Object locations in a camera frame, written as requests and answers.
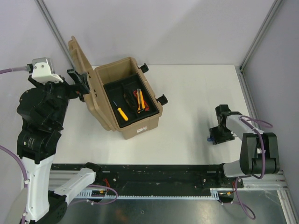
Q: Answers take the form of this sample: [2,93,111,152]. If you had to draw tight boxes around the right aluminium corner post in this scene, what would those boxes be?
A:
[239,0,285,72]

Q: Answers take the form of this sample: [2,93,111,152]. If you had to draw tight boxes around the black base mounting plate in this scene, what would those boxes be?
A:
[52,164,244,190]

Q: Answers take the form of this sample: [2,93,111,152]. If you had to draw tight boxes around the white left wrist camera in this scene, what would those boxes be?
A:
[29,57,64,84]

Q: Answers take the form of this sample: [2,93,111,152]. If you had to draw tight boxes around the yellow black utility knife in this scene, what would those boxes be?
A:
[136,89,145,113]

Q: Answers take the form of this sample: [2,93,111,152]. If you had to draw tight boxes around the grey slotted cable duct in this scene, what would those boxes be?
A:
[75,188,233,200]

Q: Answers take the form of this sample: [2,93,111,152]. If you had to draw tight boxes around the red black pliers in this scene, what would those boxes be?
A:
[133,89,150,113]

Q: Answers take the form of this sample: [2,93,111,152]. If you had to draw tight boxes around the black tool box tray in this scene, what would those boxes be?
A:
[104,73,159,128]

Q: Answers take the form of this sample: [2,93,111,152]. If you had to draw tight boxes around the left aluminium corner post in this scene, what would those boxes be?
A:
[34,0,75,69]

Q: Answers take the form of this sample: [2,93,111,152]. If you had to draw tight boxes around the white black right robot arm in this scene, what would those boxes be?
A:
[208,105,280,187]

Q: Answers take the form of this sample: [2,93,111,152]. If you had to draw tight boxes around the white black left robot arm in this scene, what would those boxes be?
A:
[17,69,103,224]

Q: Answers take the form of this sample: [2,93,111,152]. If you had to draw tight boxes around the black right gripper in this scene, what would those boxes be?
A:
[209,126,235,145]

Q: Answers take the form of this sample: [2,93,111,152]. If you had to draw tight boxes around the yellow handle screwdriver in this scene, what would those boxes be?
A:
[112,100,129,121]

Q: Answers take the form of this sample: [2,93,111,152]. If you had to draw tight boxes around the tan plastic tool box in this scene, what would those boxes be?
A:
[68,36,168,139]

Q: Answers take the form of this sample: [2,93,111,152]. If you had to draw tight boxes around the aluminium corner post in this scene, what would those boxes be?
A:
[34,0,75,69]
[239,0,285,72]

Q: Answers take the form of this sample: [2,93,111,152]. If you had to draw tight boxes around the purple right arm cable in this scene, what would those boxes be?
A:
[235,116,274,220]

